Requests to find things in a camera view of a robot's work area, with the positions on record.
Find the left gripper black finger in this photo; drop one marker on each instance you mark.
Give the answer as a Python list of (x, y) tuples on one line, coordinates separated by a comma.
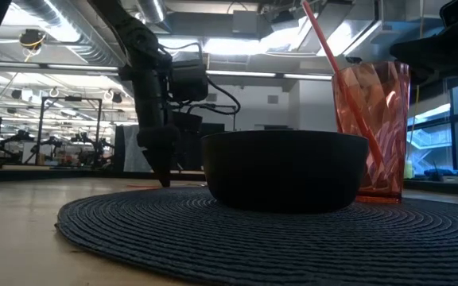
[(160, 167)]

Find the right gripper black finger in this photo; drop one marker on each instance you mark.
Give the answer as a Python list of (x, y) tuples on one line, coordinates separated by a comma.
[(420, 53)]

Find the orange plastic spoon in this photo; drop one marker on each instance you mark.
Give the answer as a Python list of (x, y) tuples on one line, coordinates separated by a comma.
[(141, 185)]

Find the red plastic drinking straw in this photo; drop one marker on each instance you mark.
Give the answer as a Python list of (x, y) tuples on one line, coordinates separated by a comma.
[(324, 43)]

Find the background black robot arm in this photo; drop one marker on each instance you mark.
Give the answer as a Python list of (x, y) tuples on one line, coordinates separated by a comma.
[(90, 147), (16, 137)]

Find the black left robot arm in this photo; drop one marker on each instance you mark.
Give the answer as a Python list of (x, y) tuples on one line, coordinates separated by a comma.
[(133, 35)]

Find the grey hanging cloth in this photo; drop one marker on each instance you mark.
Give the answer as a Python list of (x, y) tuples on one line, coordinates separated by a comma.
[(131, 151)]

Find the orange faceted plastic cup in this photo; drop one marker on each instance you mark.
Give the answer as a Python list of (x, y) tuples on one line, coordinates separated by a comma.
[(388, 119)]

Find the bright ceiling light panel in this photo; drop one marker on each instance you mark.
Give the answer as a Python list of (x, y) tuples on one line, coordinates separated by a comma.
[(233, 45)]

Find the long ceiling light strip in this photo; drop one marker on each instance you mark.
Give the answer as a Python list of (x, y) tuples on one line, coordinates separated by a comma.
[(54, 66), (253, 74)]

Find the yellow-green cylinder container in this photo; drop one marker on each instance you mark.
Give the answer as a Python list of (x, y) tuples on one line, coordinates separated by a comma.
[(408, 171)]

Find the round dark blue woven placemat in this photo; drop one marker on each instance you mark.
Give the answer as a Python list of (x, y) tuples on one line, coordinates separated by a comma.
[(253, 246)]

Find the grey ceiling box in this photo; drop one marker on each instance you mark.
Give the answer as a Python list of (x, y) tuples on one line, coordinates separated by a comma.
[(245, 22)]

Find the blue bundle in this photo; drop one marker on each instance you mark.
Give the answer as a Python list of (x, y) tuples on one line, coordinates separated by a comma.
[(445, 174)]

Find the black bowl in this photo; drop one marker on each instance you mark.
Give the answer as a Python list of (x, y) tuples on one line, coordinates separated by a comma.
[(284, 171)]

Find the black ceiling device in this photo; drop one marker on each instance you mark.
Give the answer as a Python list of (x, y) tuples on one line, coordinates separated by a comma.
[(32, 39)]

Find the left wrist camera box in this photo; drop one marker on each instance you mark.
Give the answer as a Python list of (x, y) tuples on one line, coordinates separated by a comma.
[(189, 81)]

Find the black window frame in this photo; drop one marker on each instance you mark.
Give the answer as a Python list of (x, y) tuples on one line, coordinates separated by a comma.
[(457, 131)]

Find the smooth silver ceiling duct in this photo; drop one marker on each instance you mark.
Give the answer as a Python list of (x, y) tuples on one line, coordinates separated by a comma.
[(151, 10)]

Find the black table edge rail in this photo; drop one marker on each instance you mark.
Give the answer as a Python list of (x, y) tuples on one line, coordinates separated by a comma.
[(54, 174)]

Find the black frame stand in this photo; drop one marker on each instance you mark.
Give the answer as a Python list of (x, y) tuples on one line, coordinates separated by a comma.
[(43, 131)]

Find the grey wall vent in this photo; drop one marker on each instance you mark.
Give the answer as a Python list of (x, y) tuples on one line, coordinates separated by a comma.
[(273, 99)]

